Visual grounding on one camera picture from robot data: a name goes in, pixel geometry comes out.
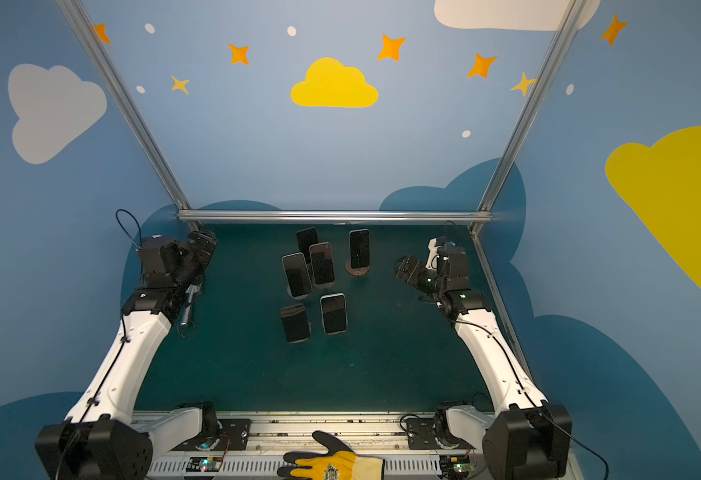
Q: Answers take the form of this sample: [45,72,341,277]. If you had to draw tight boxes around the round wooden phone stand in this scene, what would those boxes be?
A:
[346,259,370,277]

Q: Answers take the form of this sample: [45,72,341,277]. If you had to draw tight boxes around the yellow black work glove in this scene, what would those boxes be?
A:
[276,430,385,480]

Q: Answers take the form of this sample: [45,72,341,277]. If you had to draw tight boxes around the right green circuit board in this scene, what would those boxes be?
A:
[437,456,474,480]

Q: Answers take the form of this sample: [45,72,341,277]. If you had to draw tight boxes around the aluminium frame left post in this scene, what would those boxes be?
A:
[56,0,192,210]

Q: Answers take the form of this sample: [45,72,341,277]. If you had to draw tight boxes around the black phone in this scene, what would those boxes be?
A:
[296,227,318,264]
[350,229,370,270]
[280,304,312,344]

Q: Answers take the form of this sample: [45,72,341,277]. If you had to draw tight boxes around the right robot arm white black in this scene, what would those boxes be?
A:
[394,238,572,479]

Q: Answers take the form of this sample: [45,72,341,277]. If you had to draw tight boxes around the silver phone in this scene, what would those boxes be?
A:
[282,252,312,300]

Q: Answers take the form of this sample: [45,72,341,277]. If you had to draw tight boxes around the green circuit board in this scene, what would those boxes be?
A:
[186,457,222,473]
[437,456,474,480]

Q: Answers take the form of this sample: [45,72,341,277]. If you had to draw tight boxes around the aluminium frame right post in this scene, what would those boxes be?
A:
[477,0,588,212]

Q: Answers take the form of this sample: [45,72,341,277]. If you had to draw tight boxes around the white-framed phone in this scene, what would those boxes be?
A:
[320,293,348,335]

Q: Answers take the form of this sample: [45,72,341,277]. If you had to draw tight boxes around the pink phone middle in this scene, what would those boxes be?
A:
[308,242,336,288]

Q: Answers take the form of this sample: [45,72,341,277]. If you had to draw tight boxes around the black phone on wooden stand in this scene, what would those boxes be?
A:
[350,229,370,270]

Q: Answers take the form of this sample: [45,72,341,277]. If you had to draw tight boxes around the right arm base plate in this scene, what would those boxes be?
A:
[399,416,468,451]

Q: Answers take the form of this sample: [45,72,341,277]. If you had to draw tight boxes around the left green circuit board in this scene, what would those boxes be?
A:
[186,457,222,473]

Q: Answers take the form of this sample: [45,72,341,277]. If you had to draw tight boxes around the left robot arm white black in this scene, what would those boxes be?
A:
[36,231,220,479]

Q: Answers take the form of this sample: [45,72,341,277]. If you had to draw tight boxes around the aluminium frame rear bar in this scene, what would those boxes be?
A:
[178,210,492,223]

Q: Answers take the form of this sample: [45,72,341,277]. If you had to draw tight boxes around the aluminium frame post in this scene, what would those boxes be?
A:
[477,0,588,212]
[56,0,192,210]

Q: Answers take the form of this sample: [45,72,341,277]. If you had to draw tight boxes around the grey garden trowel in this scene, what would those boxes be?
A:
[176,282,202,335]

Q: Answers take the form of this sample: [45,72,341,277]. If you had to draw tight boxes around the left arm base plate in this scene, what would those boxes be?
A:
[174,418,252,453]

